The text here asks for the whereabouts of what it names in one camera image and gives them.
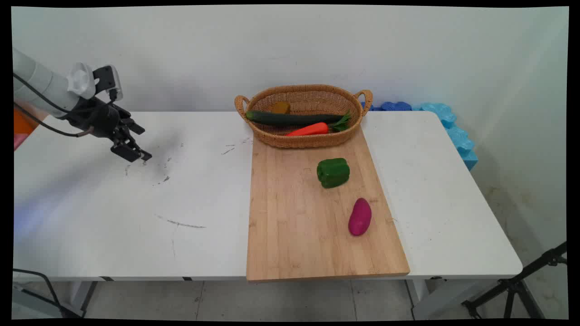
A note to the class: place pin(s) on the green bell pepper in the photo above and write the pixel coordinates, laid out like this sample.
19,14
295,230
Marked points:
333,173

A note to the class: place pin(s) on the black tripod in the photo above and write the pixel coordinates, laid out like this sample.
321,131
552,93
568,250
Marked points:
512,286

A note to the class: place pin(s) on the orange object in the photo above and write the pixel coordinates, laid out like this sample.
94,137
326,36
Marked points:
22,123

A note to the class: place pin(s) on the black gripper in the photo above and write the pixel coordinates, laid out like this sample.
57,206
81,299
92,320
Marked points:
97,118

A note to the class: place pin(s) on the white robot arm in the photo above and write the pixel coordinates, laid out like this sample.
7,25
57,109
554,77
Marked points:
38,81

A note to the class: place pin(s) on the white table leg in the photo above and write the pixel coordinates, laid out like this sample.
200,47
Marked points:
446,299
81,294

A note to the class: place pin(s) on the yellow-brown potato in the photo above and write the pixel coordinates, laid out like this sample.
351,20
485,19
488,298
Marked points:
281,108

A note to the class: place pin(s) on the dark green cucumber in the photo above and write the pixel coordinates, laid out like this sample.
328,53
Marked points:
290,119

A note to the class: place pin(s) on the purple sweet potato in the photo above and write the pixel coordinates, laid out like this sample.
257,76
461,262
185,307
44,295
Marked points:
360,218

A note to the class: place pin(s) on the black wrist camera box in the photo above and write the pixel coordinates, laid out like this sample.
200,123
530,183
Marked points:
108,79

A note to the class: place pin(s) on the orange carrot with green leaves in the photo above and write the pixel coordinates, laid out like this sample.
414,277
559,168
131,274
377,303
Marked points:
310,130

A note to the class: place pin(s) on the light blue foam mat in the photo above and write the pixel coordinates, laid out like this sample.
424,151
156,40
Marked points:
457,136

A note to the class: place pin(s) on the woven wicker basket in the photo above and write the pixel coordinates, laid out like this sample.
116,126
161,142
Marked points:
312,97

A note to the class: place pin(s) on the wooden cutting board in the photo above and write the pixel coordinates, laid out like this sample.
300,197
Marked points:
308,226

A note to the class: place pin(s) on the pink object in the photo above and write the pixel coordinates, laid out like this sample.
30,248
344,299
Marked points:
19,141

